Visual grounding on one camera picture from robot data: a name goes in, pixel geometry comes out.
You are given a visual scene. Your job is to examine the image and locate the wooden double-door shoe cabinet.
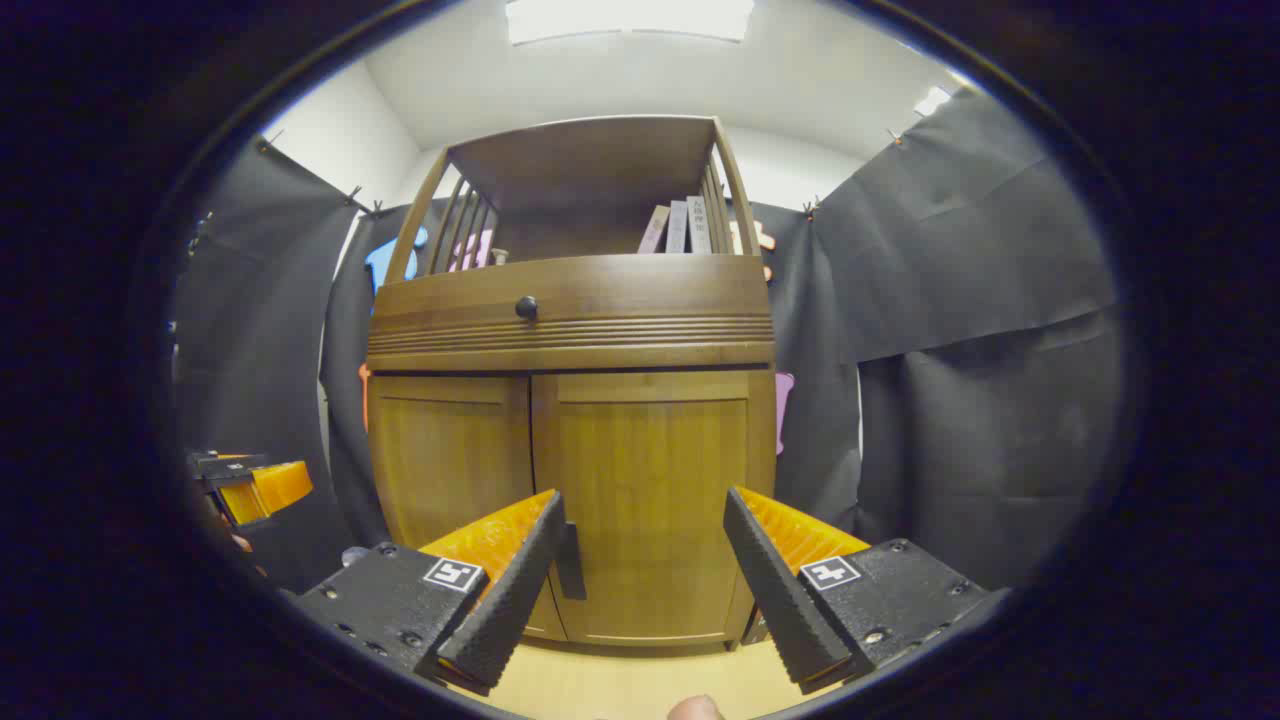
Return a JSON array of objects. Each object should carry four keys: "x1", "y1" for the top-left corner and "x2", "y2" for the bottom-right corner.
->
[{"x1": 365, "y1": 115, "x2": 779, "y2": 649}]

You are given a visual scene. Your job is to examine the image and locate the large ceiling light panel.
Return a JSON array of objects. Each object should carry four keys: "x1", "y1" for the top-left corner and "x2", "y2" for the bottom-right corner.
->
[{"x1": 505, "y1": 0, "x2": 756, "y2": 46}]

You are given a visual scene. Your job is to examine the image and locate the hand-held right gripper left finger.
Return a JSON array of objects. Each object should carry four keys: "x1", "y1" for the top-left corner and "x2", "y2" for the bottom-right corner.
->
[{"x1": 297, "y1": 489, "x2": 568, "y2": 696}]

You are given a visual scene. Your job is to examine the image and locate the wooden cabinet door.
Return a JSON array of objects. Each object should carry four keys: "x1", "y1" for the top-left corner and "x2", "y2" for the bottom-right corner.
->
[
  {"x1": 368, "y1": 375, "x2": 571, "y2": 641},
  {"x1": 532, "y1": 372, "x2": 771, "y2": 646}
]

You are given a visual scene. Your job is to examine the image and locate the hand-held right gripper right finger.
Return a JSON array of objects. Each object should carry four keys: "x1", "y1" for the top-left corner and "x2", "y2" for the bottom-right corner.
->
[{"x1": 722, "y1": 486, "x2": 989, "y2": 696}]

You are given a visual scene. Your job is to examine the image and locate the grooved wooden cabinet drawer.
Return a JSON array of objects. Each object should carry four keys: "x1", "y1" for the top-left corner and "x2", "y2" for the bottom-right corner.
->
[{"x1": 367, "y1": 253, "x2": 777, "y2": 373}]

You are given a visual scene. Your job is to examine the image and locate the black backdrop cloth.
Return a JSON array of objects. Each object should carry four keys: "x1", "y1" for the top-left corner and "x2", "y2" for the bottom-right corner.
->
[{"x1": 170, "y1": 85, "x2": 1126, "y2": 591}]

